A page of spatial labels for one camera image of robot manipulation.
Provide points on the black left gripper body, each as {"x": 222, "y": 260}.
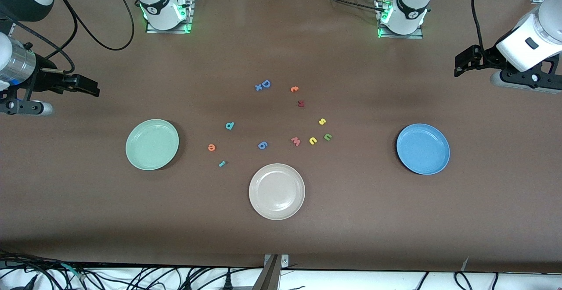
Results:
{"x": 488, "y": 57}

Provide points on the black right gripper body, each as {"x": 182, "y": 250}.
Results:
{"x": 43, "y": 79}

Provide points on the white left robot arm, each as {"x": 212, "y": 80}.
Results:
{"x": 408, "y": 5}

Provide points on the green plate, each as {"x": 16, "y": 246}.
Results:
{"x": 152, "y": 144}

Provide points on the blue plate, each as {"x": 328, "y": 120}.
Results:
{"x": 423, "y": 148}

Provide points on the brown table cover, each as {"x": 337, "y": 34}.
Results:
{"x": 88, "y": 220}

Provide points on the blue letter D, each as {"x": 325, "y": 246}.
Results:
{"x": 269, "y": 84}

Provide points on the blue number 6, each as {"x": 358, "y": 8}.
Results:
{"x": 260, "y": 143}

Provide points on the red letter w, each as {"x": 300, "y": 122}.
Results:
{"x": 296, "y": 141}

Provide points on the beige plate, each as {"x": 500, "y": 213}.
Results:
{"x": 276, "y": 191}

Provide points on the grey metal beam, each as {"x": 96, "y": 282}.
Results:
{"x": 268, "y": 279}

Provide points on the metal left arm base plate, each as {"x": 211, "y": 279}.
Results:
{"x": 404, "y": 37}

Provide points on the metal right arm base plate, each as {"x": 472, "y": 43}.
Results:
{"x": 171, "y": 31}

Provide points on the grey metal table bracket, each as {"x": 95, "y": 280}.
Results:
{"x": 284, "y": 261}

